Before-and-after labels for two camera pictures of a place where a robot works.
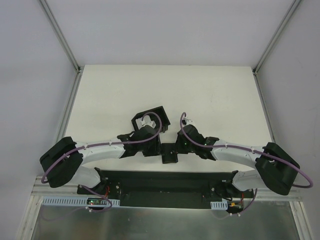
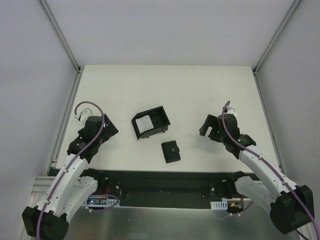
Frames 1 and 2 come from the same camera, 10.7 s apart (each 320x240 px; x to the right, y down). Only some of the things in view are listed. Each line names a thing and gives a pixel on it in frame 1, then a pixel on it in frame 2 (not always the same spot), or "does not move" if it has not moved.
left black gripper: (155, 149) -> (110, 125)
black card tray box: (157, 115) does not move
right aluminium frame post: (292, 9) does not move
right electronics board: (235, 205) does not move
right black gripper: (179, 144) -> (210, 124)
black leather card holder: (169, 154) does not move
